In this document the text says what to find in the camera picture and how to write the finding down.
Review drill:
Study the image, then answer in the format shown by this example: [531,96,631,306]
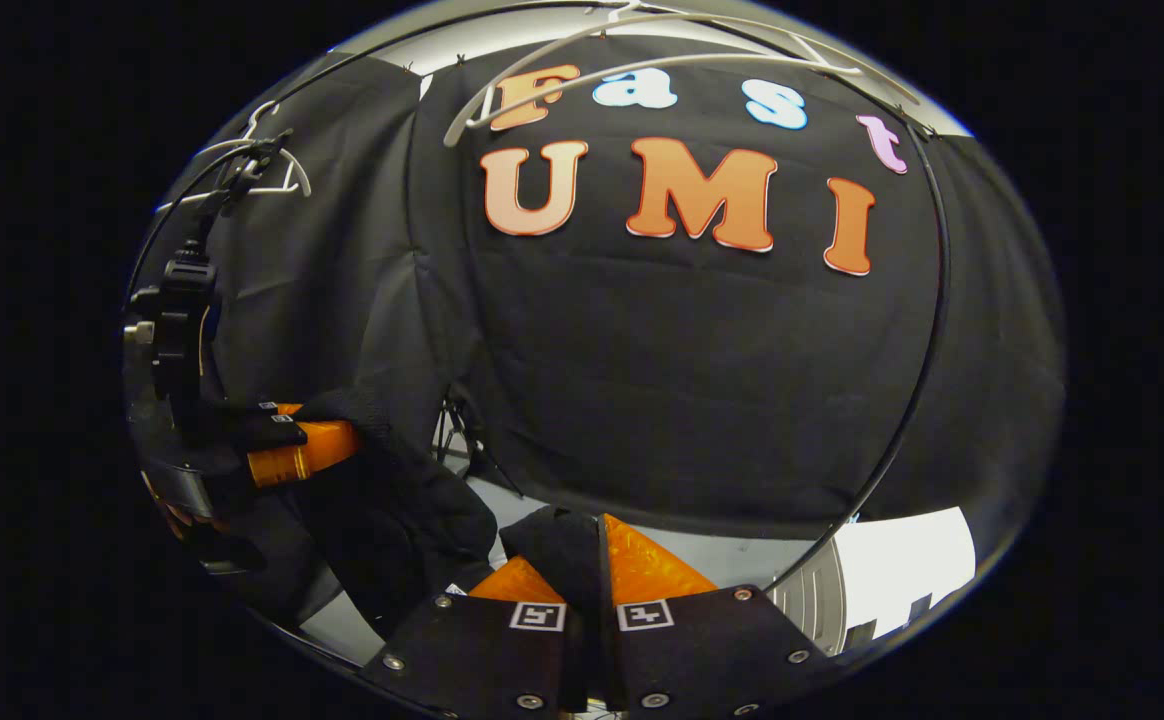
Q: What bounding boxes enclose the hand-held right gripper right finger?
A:
[602,513,838,716]

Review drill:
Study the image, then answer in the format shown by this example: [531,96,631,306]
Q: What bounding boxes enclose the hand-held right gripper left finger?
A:
[357,555,583,716]

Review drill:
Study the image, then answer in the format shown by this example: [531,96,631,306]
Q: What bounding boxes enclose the black knit jacket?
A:
[232,385,611,713]

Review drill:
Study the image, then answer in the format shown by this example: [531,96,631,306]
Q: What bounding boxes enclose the white plastic clothes hanger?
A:
[442,5,918,149]
[157,100,313,216]

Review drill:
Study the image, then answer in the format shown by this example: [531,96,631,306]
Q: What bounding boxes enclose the white ribbed object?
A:
[770,560,848,656]

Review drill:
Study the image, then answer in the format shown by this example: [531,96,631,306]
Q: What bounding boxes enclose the black metal stand legs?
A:
[432,392,525,498]

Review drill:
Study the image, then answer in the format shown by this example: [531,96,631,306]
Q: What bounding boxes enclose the white flat sheet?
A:
[832,507,978,646]

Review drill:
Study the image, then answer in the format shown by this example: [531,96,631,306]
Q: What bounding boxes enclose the black backdrop cloth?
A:
[142,35,1063,561]

